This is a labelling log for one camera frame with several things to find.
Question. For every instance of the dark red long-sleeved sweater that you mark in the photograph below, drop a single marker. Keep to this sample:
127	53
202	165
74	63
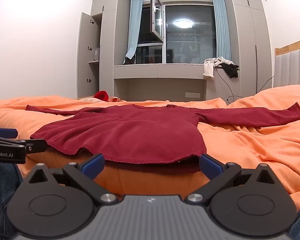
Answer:
130	132

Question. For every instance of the grey padded headboard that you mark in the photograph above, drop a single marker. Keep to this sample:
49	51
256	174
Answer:
292	65

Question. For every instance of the clear plastic bag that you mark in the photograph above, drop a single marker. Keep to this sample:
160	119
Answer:
96	54

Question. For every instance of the bright red cloth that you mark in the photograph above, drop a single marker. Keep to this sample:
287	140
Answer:
101	95

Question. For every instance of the open window sash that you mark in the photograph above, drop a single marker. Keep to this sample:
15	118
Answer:
157	17

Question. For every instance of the black bag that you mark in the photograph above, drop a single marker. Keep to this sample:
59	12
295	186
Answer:
128	60

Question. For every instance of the person's left leg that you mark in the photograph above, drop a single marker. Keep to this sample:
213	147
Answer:
2	187

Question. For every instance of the window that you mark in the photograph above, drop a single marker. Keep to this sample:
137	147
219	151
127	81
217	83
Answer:
190	40

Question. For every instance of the pink patterned cloth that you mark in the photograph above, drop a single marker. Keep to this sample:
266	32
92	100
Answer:
90	100

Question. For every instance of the black garment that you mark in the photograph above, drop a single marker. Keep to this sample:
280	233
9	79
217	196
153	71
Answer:
231	70

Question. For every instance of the white garment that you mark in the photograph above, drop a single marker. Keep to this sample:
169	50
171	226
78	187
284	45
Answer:
208	67

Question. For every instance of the grey wardrobe door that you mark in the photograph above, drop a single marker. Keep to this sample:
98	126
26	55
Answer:
88	45

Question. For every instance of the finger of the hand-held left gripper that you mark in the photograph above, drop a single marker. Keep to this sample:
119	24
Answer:
35	146
5	133

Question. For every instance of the light blue curtain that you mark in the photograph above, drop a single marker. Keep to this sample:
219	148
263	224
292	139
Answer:
222	25
135	22

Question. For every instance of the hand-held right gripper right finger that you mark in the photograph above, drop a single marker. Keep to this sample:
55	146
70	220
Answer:
210	166

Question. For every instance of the white wall outlet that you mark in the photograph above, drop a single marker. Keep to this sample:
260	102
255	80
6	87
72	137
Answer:
193	95

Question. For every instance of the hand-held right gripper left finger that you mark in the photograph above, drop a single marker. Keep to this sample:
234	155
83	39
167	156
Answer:
93	166

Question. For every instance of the orange bed blanket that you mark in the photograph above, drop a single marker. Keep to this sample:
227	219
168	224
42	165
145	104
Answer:
252	150

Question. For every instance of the grey built-in wardrobe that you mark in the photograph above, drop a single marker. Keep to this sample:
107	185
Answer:
242	35

